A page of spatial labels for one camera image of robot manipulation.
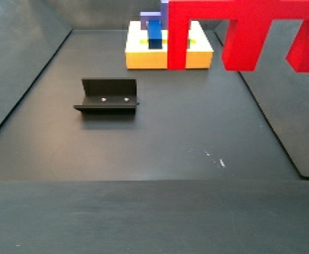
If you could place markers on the red cross-shaped block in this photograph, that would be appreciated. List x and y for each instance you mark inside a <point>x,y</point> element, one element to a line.
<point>249,17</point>

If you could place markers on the yellow base board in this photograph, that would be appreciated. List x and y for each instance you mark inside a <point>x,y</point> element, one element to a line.
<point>143,58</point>

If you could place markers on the blue rectangular block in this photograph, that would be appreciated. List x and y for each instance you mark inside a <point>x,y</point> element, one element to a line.
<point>154,35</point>

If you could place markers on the purple cross-shaped block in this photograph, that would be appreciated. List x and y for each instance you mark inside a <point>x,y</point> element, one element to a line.
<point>155,16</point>

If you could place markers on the black angle bracket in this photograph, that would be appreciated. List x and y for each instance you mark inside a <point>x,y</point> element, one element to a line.
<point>109,95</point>

